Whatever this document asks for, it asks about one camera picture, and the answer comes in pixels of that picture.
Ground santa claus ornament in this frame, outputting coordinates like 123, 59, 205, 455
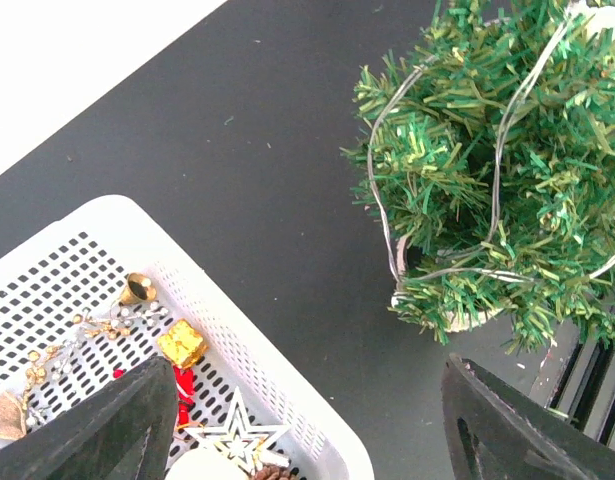
111, 364, 198, 426

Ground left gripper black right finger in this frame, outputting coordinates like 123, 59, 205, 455
441, 353, 615, 480

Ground gold gift ornament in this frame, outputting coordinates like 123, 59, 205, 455
157, 319, 208, 370

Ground gold bell ornament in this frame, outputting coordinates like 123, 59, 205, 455
118, 272, 157, 305

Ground wooden tree slice ornament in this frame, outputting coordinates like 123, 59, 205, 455
165, 448, 249, 480

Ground brown pine cone front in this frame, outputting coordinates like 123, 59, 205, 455
250, 464, 299, 480

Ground white tree pot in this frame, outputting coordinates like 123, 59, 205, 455
394, 235, 502, 333

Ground fairy light string white bulbs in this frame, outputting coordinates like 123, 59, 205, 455
366, 1, 615, 290

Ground white plastic perforated basket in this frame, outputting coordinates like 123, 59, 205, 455
0, 195, 374, 479

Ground burlap bow ornament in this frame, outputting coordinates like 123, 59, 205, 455
0, 392, 27, 441

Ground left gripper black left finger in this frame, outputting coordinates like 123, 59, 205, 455
0, 356, 178, 479

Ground small green christmas tree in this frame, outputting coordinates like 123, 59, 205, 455
347, 1, 615, 350

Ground silver gold berry sprig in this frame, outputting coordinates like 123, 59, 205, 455
18, 300, 169, 429

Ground silver star ornament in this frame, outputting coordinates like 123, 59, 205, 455
183, 387, 291, 475

